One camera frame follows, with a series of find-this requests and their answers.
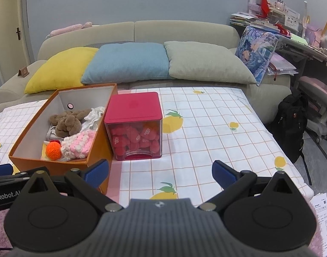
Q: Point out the blue pillow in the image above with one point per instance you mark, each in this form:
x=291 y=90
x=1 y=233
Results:
x=127 y=62

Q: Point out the black backpack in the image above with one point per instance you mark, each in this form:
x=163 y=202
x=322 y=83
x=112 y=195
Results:
x=289 y=125

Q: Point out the beige door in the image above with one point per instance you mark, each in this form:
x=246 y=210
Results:
x=15 y=53

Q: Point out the cluttered study desk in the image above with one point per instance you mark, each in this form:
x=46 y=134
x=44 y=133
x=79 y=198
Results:
x=276 y=16

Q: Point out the beige sofa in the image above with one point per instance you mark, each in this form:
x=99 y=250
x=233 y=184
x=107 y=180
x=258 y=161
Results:
x=264 y=98

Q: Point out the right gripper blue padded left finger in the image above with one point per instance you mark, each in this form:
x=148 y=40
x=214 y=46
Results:
x=84 y=184

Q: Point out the pink white crochet item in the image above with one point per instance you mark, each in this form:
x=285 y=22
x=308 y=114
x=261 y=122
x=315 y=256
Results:
x=77 y=146

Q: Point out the frosted bag with orange ball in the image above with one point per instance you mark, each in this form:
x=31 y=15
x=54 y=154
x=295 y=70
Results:
x=53 y=150

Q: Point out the yellow pillow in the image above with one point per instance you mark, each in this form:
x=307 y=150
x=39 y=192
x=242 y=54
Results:
x=63 y=70

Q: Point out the small brown tag on armrest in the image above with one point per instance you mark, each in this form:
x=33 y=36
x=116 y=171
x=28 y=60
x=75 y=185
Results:
x=23 y=72

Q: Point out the red lidded clear box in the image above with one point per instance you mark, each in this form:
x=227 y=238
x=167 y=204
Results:
x=134 y=126

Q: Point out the brown braided knit item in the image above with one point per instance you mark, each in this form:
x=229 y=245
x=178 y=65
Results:
x=68 y=123

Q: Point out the checked lemon tablecloth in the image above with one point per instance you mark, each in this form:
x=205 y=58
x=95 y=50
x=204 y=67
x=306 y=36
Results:
x=205 y=124

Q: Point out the pink desk chair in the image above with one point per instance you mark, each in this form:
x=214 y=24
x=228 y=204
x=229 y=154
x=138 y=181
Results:
x=316 y=92

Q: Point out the cream drawstring pouch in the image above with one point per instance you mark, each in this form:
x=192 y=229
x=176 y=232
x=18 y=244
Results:
x=51 y=135

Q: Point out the document folders on sofa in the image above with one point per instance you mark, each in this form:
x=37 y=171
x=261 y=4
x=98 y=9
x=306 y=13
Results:
x=280 y=66

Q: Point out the white cloth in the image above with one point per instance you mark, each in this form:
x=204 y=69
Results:
x=92 y=120

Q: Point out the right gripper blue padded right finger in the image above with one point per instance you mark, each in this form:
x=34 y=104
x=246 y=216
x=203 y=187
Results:
x=235 y=185

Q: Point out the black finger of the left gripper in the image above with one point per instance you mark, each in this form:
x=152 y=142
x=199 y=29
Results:
x=6 y=169

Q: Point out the grey green pillow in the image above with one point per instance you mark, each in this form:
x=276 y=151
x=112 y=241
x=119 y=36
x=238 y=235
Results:
x=206 y=62

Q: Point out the anime print pillow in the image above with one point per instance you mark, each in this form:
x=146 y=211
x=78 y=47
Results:
x=255 y=50

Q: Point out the paper sheets on floor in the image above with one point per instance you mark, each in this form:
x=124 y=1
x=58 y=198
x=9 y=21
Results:
x=319 y=241

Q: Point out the pink plush on sofa back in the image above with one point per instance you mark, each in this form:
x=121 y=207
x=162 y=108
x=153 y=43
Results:
x=68 y=29

